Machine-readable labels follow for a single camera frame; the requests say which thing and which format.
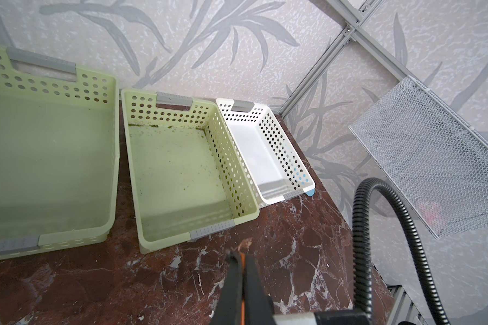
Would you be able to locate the white perforated basket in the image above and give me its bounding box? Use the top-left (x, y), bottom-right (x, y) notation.
top-left (216, 98), bottom-right (315, 208)

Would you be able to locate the light blue plastic scoop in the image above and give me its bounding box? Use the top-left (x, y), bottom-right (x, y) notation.
top-left (305, 188), bottom-right (315, 196)

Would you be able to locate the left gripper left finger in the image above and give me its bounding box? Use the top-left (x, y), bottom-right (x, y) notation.
top-left (210, 251), bottom-right (243, 324)

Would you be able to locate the middle green perforated basket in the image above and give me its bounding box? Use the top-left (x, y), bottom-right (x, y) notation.
top-left (120, 89), bottom-right (260, 254)

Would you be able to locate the green perforated basket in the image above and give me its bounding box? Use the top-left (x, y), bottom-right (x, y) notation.
top-left (120, 89), bottom-right (260, 254)
top-left (0, 45), bottom-right (120, 260)

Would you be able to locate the pink object in mesh basket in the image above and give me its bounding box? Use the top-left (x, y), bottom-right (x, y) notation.
top-left (418, 202), bottom-right (443, 225)

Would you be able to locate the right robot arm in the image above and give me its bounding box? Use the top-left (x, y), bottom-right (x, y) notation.
top-left (301, 179), bottom-right (435, 324)

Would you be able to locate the white wire mesh basket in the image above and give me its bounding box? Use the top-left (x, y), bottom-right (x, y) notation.
top-left (350, 77), bottom-right (488, 238)

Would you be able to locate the left green perforated basket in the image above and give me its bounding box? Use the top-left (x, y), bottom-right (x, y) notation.
top-left (0, 45), bottom-right (120, 260)

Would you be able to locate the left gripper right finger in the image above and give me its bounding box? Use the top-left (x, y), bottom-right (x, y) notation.
top-left (243, 255), bottom-right (275, 324)

